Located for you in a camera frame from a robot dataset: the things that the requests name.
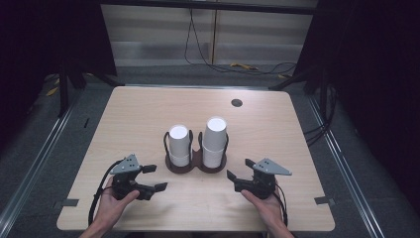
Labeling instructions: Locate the short stack of white cups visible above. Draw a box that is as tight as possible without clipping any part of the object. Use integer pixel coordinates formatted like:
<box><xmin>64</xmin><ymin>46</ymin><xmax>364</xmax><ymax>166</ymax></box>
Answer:
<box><xmin>168</xmin><ymin>124</ymin><xmax>192</xmax><ymax>168</ymax></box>

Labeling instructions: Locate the black metal stand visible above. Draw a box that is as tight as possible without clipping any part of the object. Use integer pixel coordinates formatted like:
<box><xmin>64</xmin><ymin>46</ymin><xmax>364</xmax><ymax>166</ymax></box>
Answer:
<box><xmin>57</xmin><ymin>59</ymin><xmax>117</xmax><ymax>119</ymax></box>
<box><xmin>267</xmin><ymin>63</ymin><xmax>331</xmax><ymax>95</ymax></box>

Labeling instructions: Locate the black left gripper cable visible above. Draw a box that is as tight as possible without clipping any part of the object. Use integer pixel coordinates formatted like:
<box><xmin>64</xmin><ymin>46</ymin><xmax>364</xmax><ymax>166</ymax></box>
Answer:
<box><xmin>87</xmin><ymin>159</ymin><xmax>125</xmax><ymax>228</ymax></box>

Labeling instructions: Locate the bundle of black cables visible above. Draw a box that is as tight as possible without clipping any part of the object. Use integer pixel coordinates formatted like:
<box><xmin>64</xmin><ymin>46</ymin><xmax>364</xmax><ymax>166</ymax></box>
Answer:
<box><xmin>302</xmin><ymin>83</ymin><xmax>339</xmax><ymax>148</ymax></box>

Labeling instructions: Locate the dark brown double cup holder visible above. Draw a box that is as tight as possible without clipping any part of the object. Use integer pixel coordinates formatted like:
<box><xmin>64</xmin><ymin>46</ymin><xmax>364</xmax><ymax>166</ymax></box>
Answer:
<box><xmin>162</xmin><ymin>130</ymin><xmax>230</xmax><ymax>175</ymax></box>

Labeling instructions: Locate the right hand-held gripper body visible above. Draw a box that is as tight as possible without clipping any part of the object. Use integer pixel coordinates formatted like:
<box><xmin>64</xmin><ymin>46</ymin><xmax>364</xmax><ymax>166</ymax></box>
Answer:
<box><xmin>234</xmin><ymin>158</ymin><xmax>293</xmax><ymax>200</ymax></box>

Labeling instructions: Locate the tall stack of white cups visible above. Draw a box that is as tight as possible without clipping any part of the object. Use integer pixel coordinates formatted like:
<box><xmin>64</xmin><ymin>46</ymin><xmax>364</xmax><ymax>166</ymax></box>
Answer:
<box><xmin>201</xmin><ymin>116</ymin><xmax>229</xmax><ymax>170</ymax></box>

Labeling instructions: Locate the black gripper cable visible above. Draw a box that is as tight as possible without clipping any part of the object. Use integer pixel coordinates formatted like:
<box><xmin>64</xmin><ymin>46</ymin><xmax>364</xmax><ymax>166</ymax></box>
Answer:
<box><xmin>272</xmin><ymin>182</ymin><xmax>289</xmax><ymax>228</ymax></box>
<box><xmin>87</xmin><ymin>159</ymin><xmax>125</xmax><ymax>228</ymax></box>

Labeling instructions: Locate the grey tape piece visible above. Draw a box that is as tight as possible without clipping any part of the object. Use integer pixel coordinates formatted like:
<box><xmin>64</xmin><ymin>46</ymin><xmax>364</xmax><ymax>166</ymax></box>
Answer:
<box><xmin>60</xmin><ymin>198</ymin><xmax>80</xmax><ymax>208</ymax></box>
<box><xmin>313</xmin><ymin>195</ymin><xmax>336</xmax><ymax>205</ymax></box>

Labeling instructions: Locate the metal floor rail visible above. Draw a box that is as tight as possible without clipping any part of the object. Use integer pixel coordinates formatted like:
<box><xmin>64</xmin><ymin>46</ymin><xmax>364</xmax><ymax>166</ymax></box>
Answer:
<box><xmin>306</xmin><ymin>93</ymin><xmax>387</xmax><ymax>238</ymax></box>
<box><xmin>0</xmin><ymin>90</ymin><xmax>87</xmax><ymax>232</ymax></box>

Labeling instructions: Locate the long black floor cable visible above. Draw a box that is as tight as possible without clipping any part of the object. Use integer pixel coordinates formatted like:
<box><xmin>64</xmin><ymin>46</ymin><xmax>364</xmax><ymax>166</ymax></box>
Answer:
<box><xmin>183</xmin><ymin>8</ymin><xmax>298</xmax><ymax>77</ymax></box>

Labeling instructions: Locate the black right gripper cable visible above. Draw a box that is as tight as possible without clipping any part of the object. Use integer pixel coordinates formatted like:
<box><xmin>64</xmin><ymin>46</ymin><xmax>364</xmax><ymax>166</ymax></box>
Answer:
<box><xmin>272</xmin><ymin>182</ymin><xmax>289</xmax><ymax>228</ymax></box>

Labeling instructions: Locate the person's right hand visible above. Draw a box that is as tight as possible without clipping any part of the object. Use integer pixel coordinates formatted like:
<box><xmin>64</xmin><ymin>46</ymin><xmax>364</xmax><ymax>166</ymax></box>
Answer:
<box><xmin>240</xmin><ymin>188</ymin><xmax>289</xmax><ymax>230</ymax></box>

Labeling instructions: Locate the person's left hand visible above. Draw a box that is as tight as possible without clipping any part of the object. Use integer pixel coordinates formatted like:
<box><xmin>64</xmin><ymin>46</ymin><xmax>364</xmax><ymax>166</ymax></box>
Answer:
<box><xmin>93</xmin><ymin>177</ymin><xmax>141</xmax><ymax>230</ymax></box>

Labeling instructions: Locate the black overhead bar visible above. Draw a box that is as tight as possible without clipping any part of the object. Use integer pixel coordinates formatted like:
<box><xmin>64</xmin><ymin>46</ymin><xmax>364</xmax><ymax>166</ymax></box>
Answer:
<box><xmin>98</xmin><ymin>0</ymin><xmax>319</xmax><ymax>16</ymax></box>

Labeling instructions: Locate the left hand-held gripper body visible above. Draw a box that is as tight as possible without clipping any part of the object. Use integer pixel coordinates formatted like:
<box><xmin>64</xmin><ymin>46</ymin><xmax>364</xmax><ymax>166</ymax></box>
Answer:
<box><xmin>109</xmin><ymin>154</ymin><xmax>157</xmax><ymax>201</ymax></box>

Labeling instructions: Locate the dark curtain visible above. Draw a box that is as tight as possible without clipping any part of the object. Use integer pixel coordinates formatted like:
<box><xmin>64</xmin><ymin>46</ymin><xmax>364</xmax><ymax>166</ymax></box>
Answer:
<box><xmin>292</xmin><ymin>0</ymin><xmax>420</xmax><ymax>207</ymax></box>
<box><xmin>0</xmin><ymin>0</ymin><xmax>117</xmax><ymax>152</ymax></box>

